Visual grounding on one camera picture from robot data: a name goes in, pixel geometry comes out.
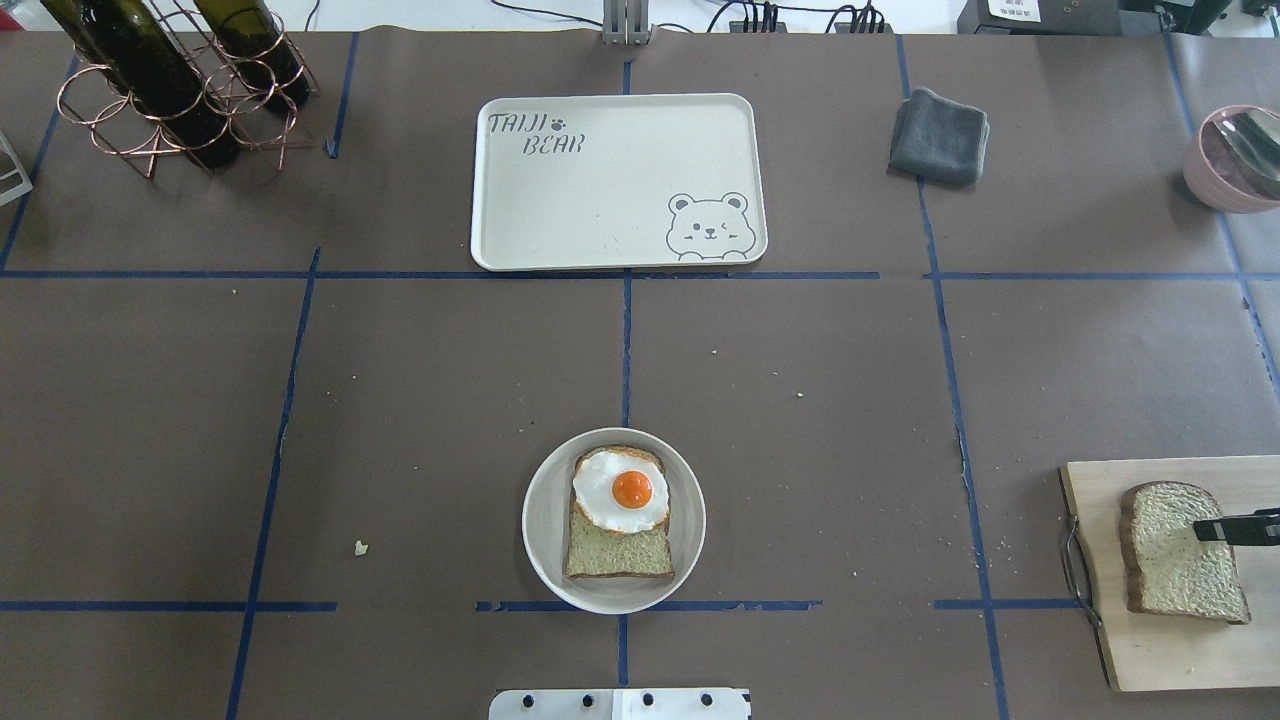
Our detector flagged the plain bread slice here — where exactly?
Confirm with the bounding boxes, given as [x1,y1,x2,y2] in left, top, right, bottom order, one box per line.
[1119,480,1252,625]

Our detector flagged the cream bear tray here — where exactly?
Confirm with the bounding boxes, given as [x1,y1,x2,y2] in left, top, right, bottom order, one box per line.
[470,94,769,272]

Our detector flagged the pink bowl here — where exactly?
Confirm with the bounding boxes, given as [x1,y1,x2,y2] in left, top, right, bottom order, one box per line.
[1183,105,1277,214]

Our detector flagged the metal scoop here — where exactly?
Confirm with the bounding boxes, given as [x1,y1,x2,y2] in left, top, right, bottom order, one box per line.
[1212,108,1279,200]

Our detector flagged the folded grey cloth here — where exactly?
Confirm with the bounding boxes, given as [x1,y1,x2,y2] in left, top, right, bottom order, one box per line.
[888,86,989,186]

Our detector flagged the black box device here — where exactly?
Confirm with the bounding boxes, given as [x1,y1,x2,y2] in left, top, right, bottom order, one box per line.
[956,0,1123,37]

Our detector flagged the bread slice under egg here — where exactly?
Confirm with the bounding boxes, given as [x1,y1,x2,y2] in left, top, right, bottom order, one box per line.
[564,487,675,579]

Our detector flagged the fried egg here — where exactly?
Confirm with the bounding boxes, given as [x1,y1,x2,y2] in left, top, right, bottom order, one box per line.
[571,446,669,534]

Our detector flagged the white round plate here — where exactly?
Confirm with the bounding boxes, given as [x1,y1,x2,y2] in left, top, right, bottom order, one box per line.
[522,428,707,615]

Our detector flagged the middle green wine bottle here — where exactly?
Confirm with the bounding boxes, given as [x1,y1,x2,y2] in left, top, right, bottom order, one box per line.
[195,1,311,115]

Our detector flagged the green wine bottle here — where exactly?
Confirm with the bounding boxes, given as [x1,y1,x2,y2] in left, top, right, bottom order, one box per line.
[195,1,311,115]
[42,1,241,169]

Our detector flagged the front green wine bottle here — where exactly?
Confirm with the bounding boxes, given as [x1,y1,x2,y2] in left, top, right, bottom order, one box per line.
[42,1,241,169]

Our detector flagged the aluminium frame post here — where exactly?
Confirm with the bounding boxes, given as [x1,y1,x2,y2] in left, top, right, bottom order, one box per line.
[602,0,652,46]

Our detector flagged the copper wire bottle rack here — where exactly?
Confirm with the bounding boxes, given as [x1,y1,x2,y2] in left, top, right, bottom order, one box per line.
[46,1,317,179]

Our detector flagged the white wire cup rack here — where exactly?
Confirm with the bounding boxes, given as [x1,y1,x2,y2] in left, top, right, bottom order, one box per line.
[0,132,33,208]

